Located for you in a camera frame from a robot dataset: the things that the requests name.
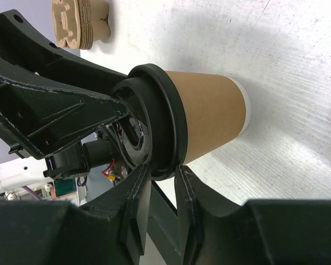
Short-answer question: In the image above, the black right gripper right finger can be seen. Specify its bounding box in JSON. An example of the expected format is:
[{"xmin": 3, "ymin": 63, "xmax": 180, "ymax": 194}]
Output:
[{"xmin": 174, "ymin": 165, "xmax": 331, "ymax": 264}]

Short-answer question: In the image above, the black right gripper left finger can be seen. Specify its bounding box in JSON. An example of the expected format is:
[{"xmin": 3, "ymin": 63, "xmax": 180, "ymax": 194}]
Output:
[{"xmin": 0, "ymin": 164, "xmax": 151, "ymax": 264}]

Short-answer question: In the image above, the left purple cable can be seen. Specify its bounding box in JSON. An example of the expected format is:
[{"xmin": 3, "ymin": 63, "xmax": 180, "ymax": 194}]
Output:
[{"xmin": 22, "ymin": 185, "xmax": 41, "ymax": 201}]

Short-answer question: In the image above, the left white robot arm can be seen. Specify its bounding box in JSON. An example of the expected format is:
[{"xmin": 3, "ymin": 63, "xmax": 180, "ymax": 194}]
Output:
[{"xmin": 0, "ymin": 9, "xmax": 127, "ymax": 193}]

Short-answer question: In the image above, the brown pulp cup carrier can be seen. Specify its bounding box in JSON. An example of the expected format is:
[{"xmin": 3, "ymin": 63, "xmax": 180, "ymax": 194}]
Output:
[{"xmin": 51, "ymin": 0, "xmax": 111, "ymax": 50}]

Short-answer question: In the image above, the brown paper coffee cup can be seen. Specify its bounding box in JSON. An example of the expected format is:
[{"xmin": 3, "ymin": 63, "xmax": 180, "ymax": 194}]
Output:
[{"xmin": 167, "ymin": 71, "xmax": 252, "ymax": 164}]

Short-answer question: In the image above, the black plastic cup lid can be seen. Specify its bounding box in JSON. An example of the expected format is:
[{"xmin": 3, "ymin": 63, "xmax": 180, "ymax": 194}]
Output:
[{"xmin": 110, "ymin": 63, "xmax": 188, "ymax": 181}]

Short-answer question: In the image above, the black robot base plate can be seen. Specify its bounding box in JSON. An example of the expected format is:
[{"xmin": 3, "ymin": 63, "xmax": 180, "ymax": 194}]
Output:
[{"xmin": 148, "ymin": 181, "xmax": 181, "ymax": 264}]

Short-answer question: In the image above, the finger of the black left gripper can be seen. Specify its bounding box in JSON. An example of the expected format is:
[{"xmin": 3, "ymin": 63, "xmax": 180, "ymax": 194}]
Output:
[
  {"xmin": 0, "ymin": 58, "xmax": 127, "ymax": 159},
  {"xmin": 0, "ymin": 9, "xmax": 127, "ymax": 94}
]

